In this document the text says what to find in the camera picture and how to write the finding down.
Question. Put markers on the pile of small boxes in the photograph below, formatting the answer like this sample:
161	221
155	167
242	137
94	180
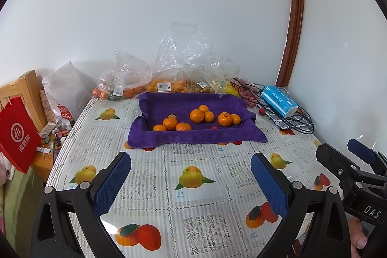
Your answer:
48	129

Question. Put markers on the white bag with red print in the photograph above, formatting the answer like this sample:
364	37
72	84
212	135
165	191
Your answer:
63	114

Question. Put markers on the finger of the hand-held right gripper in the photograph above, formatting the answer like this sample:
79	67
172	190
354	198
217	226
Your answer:
332	158
361	150

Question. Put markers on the wooden chair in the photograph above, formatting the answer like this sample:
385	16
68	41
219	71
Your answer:
28	85

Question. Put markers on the clear bag of red produce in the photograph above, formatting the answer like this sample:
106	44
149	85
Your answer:
251	94

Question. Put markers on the clear bag of golden berries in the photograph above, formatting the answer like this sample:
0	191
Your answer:
195	88

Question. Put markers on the wooden side table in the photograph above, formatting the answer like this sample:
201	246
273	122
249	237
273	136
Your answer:
42	164

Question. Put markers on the small yellow-green citrus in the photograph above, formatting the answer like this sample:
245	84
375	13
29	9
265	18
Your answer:
172	116

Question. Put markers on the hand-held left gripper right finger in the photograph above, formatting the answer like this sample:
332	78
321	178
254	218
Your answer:
270	185

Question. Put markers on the small oblong mandarin orange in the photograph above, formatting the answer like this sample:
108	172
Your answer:
203	108

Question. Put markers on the brown wooden door frame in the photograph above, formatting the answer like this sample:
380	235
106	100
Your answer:
296	4

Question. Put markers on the blue tissue box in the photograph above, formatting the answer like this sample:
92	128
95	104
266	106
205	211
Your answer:
278	100

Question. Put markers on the clear bag of yellow produce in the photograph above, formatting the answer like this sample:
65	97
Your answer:
231	88

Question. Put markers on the red paper bag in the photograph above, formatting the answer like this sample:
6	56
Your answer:
18	134

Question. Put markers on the purple towel covered tray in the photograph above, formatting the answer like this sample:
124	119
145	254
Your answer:
181	103

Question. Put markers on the green cloth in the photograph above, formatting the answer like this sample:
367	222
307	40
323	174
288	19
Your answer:
21	200

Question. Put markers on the clear bag of kumquats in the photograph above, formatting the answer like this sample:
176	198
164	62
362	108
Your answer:
163	85

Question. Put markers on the patterned paper bag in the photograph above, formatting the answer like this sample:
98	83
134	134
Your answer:
47	107

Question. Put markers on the white plastic bag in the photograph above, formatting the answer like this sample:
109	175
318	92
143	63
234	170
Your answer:
66	82

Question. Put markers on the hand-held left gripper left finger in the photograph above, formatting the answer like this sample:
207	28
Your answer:
112	185

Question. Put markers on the mango print tablecloth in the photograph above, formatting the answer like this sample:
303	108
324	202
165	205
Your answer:
196	152

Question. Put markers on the pale pink cloth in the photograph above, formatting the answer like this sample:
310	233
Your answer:
3	170

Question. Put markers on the person's right hand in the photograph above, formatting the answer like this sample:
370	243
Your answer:
356	233

